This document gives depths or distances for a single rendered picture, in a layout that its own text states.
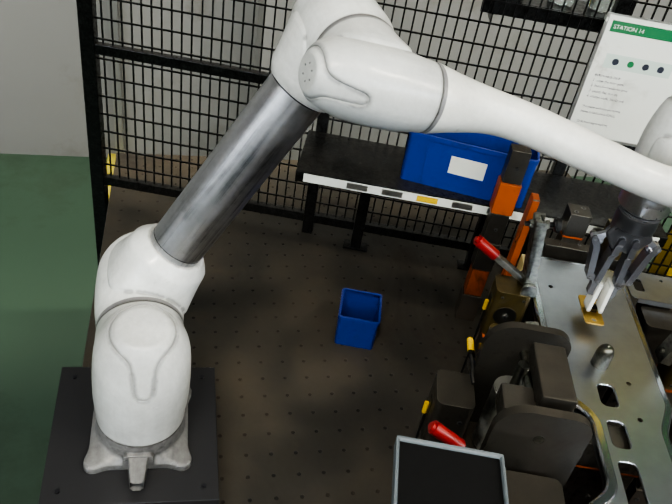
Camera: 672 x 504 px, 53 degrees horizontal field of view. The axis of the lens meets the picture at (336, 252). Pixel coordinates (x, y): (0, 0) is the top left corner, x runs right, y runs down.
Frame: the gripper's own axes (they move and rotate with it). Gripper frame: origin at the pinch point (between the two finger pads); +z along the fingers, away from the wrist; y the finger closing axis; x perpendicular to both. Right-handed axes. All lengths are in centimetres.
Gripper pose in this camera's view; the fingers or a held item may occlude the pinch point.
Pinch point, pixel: (599, 294)
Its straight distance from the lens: 143.1
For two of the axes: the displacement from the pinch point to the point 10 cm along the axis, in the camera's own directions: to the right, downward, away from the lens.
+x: 1.1, -5.9, 8.0
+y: 9.8, 1.8, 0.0
